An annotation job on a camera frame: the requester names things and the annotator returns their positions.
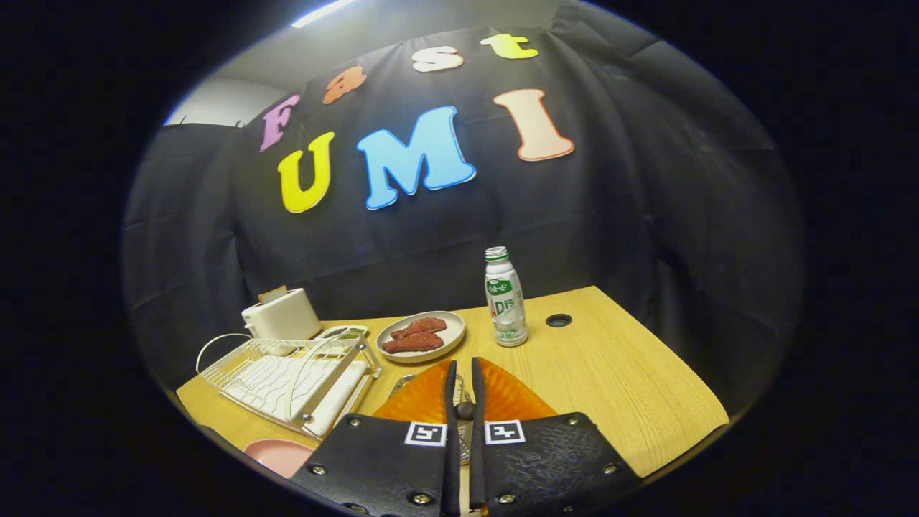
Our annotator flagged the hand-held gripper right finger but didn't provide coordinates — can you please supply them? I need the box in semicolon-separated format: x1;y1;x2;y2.
468;357;643;517

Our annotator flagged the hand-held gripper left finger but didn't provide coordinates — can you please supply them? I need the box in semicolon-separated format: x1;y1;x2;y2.
291;359;461;517

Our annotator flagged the metal wire basket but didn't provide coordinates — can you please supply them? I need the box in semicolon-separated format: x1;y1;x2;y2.
388;372;475;466

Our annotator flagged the white wire dish rack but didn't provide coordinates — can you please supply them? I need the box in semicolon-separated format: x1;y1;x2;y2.
195;332;383;440

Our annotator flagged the pink plate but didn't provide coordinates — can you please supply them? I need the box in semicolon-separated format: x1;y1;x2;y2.
244;439;317;480

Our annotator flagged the beige round plate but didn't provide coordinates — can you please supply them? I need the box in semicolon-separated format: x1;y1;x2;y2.
375;310;467;364

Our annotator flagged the white drip tray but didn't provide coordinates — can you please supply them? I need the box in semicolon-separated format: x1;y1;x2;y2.
223;352;370;435

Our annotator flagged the red meat piece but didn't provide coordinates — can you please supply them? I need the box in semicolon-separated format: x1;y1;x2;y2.
391;317;448;340
381;332;445;354

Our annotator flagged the white drink bottle green label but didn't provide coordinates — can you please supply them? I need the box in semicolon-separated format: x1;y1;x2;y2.
484;246;529;348

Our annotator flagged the white toaster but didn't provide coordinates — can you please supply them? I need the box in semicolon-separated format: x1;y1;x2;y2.
241;287;322;341

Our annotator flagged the black backdrop cloth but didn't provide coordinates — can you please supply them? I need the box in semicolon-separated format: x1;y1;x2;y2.
121;0;806;417

